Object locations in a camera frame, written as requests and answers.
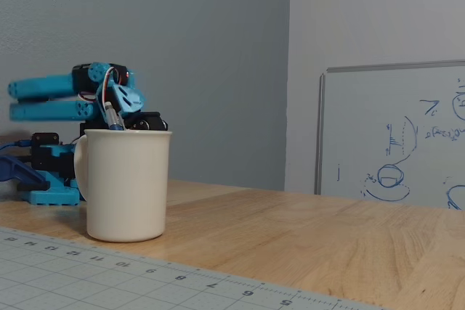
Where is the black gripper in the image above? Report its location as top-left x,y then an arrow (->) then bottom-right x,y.
124,110 -> 172,132

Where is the blue black robot base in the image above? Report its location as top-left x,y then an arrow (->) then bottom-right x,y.
17,131 -> 88,207

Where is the blue silver pen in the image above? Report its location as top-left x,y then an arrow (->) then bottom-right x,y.
104,102 -> 126,132

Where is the white ceramic mug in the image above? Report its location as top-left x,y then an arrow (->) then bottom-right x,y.
73,129 -> 173,243

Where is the dark blue table clamp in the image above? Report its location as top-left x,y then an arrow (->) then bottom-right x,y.
0,155 -> 51,192

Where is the grey gridded cutting mat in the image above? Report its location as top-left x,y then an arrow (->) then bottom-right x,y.
0,226 -> 395,310

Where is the whiteboard with blue drawings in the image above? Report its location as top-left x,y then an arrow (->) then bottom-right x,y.
313,59 -> 465,211

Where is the white red servo wire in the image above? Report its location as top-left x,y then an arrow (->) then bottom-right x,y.
78,66 -> 121,107

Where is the blue usb cable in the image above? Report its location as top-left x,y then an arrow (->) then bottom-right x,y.
0,139 -> 33,152

